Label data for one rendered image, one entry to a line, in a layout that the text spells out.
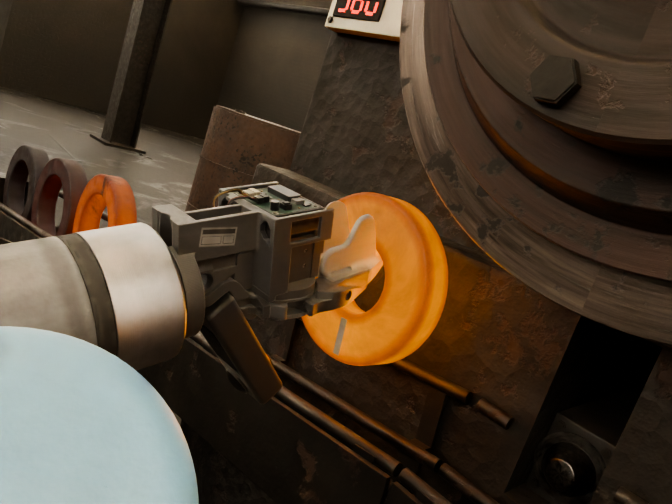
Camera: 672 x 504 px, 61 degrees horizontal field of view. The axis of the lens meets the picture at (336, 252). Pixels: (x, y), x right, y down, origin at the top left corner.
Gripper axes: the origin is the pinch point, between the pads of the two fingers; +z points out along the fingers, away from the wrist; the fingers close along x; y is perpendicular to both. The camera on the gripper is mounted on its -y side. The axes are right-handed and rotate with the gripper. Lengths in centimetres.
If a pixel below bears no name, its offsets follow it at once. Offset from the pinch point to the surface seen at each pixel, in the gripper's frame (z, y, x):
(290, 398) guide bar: -6.9, -13.2, 1.2
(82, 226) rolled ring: -6, -17, 59
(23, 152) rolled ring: -5, -13, 91
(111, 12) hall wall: 364, -28, 984
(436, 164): -0.2, 10.1, -5.2
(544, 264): -1.2, 6.4, -15.9
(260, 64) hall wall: 599, -91, 882
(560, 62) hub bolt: -7.2, 18.9, -16.6
